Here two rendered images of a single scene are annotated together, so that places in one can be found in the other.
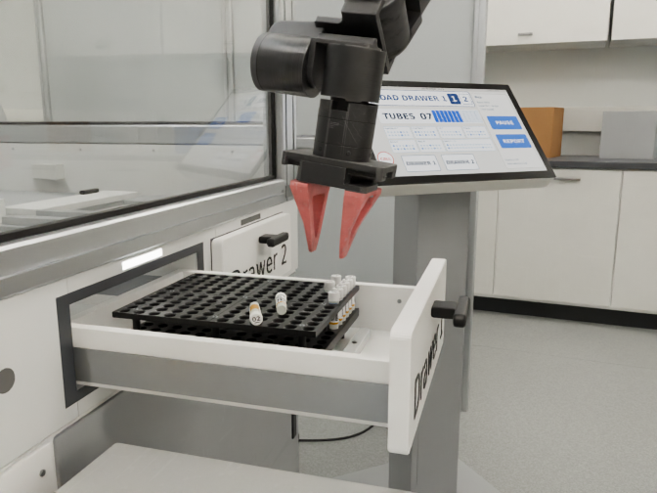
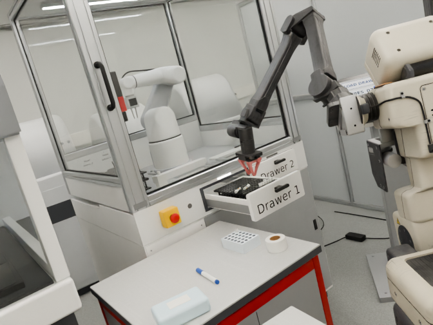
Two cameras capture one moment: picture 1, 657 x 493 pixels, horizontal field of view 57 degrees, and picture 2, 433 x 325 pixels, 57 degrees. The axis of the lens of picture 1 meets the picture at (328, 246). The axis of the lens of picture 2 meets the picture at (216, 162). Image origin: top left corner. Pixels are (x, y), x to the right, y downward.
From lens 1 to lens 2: 1.18 m
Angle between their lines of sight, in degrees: 39
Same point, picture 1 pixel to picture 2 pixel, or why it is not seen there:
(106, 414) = (218, 214)
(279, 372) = (235, 204)
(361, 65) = (242, 133)
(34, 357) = (196, 201)
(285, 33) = (234, 123)
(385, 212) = not seen: hidden behind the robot
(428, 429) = not seen: hidden behind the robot
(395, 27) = (254, 119)
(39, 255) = (193, 180)
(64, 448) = (206, 220)
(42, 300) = (196, 189)
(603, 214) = not seen: outside the picture
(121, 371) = (213, 204)
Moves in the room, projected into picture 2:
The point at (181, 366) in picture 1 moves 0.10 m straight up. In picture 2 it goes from (221, 202) to (215, 180)
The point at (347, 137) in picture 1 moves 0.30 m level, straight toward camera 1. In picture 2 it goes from (244, 149) to (195, 174)
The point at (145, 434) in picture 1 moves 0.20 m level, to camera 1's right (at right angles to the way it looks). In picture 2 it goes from (232, 220) to (268, 221)
